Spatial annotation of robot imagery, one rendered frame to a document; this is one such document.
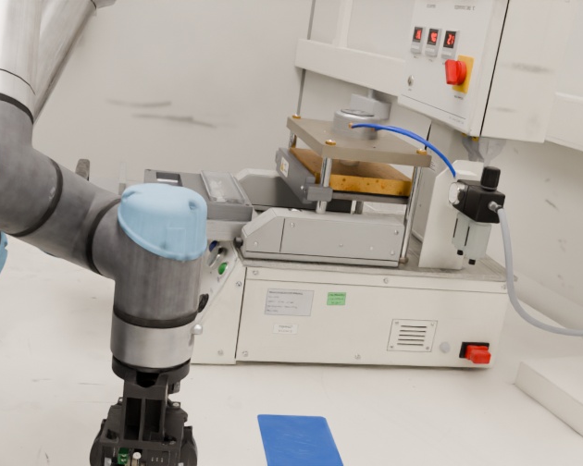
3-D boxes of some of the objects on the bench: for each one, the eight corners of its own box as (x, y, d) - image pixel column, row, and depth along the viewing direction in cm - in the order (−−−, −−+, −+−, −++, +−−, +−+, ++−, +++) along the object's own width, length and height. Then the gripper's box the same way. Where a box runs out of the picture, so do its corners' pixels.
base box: (419, 297, 158) (435, 221, 153) (501, 384, 123) (524, 288, 118) (168, 284, 145) (176, 201, 140) (179, 376, 110) (191, 270, 105)
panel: (168, 286, 143) (218, 205, 140) (178, 357, 115) (240, 259, 112) (159, 281, 142) (209, 201, 140) (167, 351, 115) (229, 253, 112)
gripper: (71, 374, 62) (60, 581, 68) (217, 387, 63) (193, 588, 69) (91, 331, 70) (79, 519, 76) (220, 343, 71) (198, 526, 77)
